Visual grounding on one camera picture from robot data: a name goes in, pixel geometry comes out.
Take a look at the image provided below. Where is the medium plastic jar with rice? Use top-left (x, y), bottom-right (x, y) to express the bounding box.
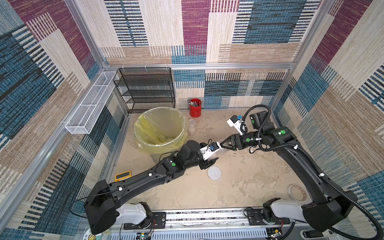
top-left (214, 142), bottom-right (230, 158)

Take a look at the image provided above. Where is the patterned white jar lid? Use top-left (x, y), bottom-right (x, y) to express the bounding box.
top-left (207, 166), bottom-right (222, 181)

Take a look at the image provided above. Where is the grey bin with yellow bag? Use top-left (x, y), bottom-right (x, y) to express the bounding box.
top-left (134, 107), bottom-right (188, 163)

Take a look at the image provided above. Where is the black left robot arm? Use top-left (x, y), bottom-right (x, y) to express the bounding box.
top-left (84, 140), bottom-right (222, 235)

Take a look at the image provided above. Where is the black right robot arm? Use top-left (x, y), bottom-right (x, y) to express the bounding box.
top-left (221, 105), bottom-right (384, 240)

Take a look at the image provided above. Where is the small plastic jar with rice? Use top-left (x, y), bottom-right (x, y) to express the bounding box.
top-left (188, 119), bottom-right (197, 136)

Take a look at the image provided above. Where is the red cup with utensils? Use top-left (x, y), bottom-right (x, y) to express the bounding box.
top-left (189, 99), bottom-right (202, 118)

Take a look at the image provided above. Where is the roll of tape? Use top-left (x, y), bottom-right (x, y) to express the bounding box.
top-left (287, 184), bottom-right (308, 202)

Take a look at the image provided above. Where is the yellow calculator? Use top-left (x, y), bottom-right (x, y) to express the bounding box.
top-left (115, 171), bottom-right (132, 182)

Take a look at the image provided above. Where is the round sticker label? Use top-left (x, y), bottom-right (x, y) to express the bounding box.
top-left (83, 230), bottom-right (111, 240)

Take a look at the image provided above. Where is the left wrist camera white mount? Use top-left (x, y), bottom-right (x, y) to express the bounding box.
top-left (200, 148), bottom-right (215, 160)

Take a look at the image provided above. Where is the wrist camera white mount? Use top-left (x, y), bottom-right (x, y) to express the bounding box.
top-left (227, 115), bottom-right (244, 135)
top-left (200, 148), bottom-right (215, 160)

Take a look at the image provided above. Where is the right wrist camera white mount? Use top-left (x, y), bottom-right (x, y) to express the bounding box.
top-left (227, 115), bottom-right (244, 135)

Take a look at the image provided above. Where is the aluminium mounting rail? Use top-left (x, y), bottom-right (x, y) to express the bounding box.
top-left (80, 205), bottom-right (340, 240)

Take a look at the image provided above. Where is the black wire shelf rack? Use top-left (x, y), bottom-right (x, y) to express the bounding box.
top-left (114, 68), bottom-right (176, 114)

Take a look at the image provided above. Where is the black device on rail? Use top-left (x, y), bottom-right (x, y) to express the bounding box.
top-left (300, 230), bottom-right (324, 240)

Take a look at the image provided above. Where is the white mesh wall basket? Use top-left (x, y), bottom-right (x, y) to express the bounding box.
top-left (66, 72), bottom-right (116, 135)

